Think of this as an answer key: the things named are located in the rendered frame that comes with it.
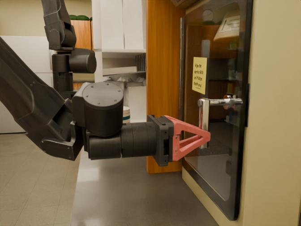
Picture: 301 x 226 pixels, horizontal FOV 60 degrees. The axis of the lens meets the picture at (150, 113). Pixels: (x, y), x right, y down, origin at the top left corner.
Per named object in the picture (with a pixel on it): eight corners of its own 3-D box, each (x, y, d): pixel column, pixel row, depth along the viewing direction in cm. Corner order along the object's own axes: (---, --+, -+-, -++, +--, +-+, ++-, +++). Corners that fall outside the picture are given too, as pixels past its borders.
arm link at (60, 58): (58, 52, 80) (47, 51, 75) (79, 52, 79) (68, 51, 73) (59, 75, 81) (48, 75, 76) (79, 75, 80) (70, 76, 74)
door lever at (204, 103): (229, 149, 46) (221, 145, 48) (231, 95, 44) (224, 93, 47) (200, 151, 45) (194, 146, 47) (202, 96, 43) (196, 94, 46)
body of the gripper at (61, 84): (80, 97, 77) (79, 72, 76) (44, 98, 75) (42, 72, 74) (81, 95, 83) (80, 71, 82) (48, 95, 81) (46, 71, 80)
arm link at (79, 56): (65, 34, 81) (48, 28, 73) (99, 33, 79) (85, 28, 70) (66, 73, 83) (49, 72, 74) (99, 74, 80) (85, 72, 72)
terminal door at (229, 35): (182, 162, 75) (185, 15, 68) (237, 225, 45) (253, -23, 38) (179, 162, 75) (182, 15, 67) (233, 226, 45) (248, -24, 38)
